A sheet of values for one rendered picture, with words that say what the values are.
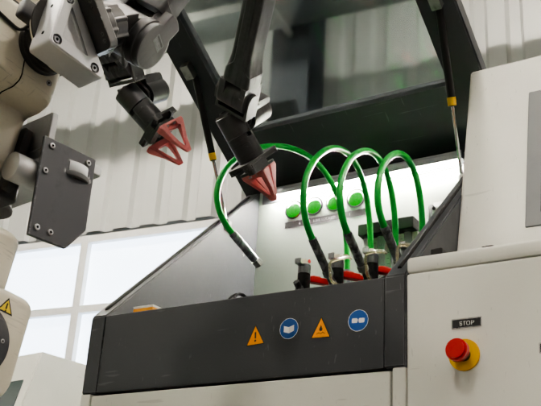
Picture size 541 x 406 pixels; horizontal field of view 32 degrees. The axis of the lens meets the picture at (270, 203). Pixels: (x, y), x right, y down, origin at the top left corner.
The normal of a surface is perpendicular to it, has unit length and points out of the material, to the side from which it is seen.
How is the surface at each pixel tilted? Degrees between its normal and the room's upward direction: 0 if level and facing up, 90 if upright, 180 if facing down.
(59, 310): 90
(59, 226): 90
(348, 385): 90
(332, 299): 90
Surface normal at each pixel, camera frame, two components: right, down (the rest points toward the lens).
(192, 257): 0.85, -0.17
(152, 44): 0.79, 0.49
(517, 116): -0.49, -0.58
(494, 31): -0.42, -0.39
